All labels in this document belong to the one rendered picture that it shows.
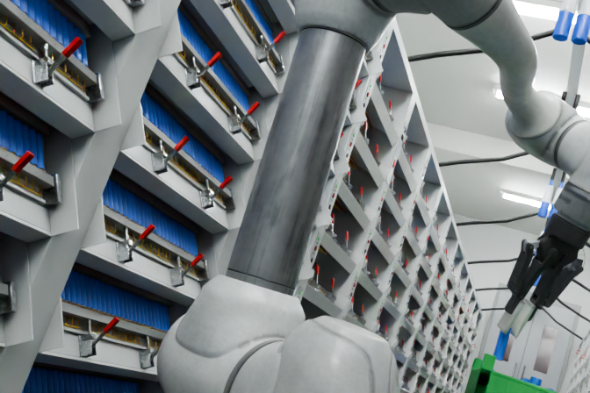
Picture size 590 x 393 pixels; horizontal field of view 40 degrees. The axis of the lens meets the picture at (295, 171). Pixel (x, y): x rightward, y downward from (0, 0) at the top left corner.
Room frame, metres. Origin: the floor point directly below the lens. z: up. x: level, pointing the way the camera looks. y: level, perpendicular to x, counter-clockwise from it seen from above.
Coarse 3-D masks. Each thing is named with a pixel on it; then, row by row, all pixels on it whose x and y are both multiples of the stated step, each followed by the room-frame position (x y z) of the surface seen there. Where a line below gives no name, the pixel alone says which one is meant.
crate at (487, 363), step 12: (480, 360) 1.57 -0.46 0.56; (492, 360) 1.39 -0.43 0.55; (480, 372) 1.40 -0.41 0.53; (492, 372) 1.39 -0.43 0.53; (468, 384) 1.56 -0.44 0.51; (480, 384) 1.39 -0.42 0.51; (492, 384) 1.39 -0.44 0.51; (504, 384) 1.39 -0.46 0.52; (516, 384) 1.38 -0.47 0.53; (528, 384) 1.38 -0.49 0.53
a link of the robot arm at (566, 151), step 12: (564, 132) 1.37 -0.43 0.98; (576, 132) 1.35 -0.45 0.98; (588, 132) 1.33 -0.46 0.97; (564, 144) 1.37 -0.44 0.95; (576, 144) 1.34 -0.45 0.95; (588, 144) 1.32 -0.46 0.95; (564, 156) 1.37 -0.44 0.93; (576, 156) 1.34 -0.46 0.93; (588, 156) 1.32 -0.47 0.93; (564, 168) 1.39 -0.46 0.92; (576, 168) 1.34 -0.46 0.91; (588, 168) 1.32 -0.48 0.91; (576, 180) 1.35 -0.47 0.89; (588, 180) 1.33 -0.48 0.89; (588, 192) 1.33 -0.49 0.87
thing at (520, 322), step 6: (528, 300) 1.47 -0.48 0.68; (528, 306) 1.46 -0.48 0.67; (534, 306) 1.45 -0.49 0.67; (522, 312) 1.47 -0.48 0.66; (528, 312) 1.46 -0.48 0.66; (516, 318) 1.48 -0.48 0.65; (522, 318) 1.47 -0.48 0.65; (528, 318) 1.46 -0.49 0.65; (516, 324) 1.48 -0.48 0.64; (522, 324) 1.47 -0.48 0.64; (516, 330) 1.48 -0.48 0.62; (516, 336) 1.48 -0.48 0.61
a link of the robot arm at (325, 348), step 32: (320, 320) 0.99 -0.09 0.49; (256, 352) 1.05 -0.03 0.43; (288, 352) 0.98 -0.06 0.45; (320, 352) 0.95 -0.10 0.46; (352, 352) 0.94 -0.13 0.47; (384, 352) 0.97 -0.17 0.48; (256, 384) 1.00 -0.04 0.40; (288, 384) 0.96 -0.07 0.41; (320, 384) 0.94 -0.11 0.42; (352, 384) 0.94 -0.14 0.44; (384, 384) 0.96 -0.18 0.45
